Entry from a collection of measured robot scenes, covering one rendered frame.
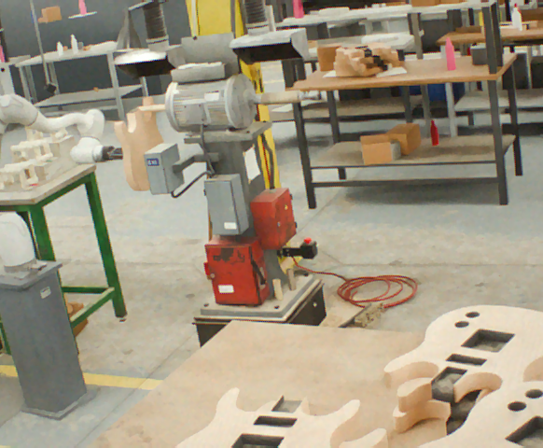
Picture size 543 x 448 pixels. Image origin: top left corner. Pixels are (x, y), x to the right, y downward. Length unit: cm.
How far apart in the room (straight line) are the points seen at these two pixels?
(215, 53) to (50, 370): 167
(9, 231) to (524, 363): 272
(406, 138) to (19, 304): 328
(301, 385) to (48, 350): 215
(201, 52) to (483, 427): 300
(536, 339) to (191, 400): 88
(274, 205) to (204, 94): 61
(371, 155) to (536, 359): 444
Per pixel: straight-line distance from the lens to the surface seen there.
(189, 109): 426
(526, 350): 211
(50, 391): 439
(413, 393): 209
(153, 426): 231
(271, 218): 429
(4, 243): 422
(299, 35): 417
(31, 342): 430
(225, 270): 436
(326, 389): 232
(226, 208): 426
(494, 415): 179
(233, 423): 198
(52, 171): 496
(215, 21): 526
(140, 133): 450
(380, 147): 638
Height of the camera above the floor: 202
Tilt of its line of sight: 18 degrees down
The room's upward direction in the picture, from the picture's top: 10 degrees counter-clockwise
